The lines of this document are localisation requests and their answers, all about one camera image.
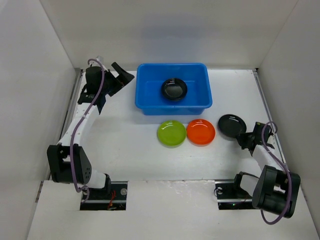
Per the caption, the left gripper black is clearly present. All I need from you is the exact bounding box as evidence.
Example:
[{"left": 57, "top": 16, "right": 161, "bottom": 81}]
[{"left": 100, "top": 62, "right": 135, "bottom": 96}]

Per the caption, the black plate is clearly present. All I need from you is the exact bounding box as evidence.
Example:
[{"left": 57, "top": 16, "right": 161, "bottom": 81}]
[
  {"left": 161, "top": 78, "right": 188, "bottom": 101},
  {"left": 217, "top": 114, "right": 247, "bottom": 140}
]

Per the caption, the orange plate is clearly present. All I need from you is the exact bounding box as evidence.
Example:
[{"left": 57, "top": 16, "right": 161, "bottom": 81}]
[{"left": 186, "top": 118, "right": 216, "bottom": 146}]

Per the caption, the green plate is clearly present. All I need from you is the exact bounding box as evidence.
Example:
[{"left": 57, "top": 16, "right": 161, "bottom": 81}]
[{"left": 157, "top": 120, "right": 187, "bottom": 148}]

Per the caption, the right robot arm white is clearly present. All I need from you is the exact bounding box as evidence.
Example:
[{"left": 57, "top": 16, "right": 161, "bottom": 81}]
[{"left": 231, "top": 121, "right": 301, "bottom": 225}]

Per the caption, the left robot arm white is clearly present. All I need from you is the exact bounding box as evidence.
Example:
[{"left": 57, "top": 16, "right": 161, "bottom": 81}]
[{"left": 47, "top": 58, "right": 134, "bottom": 198}]

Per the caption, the blue plastic bin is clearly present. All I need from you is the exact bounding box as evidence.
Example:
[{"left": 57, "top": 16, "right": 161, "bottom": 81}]
[{"left": 135, "top": 63, "right": 213, "bottom": 116}]

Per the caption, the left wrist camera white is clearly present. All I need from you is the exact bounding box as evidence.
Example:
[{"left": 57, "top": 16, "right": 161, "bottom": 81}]
[{"left": 96, "top": 55, "right": 104, "bottom": 65}]

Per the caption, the metal side rail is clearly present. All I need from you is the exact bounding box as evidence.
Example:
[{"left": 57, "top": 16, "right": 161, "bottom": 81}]
[{"left": 48, "top": 67, "right": 84, "bottom": 181}]

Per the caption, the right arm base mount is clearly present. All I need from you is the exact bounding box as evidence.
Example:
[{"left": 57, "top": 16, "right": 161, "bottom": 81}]
[{"left": 213, "top": 179, "right": 254, "bottom": 210}]

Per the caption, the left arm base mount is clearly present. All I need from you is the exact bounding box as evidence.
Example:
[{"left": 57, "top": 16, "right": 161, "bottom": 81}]
[{"left": 79, "top": 181, "right": 128, "bottom": 211}]

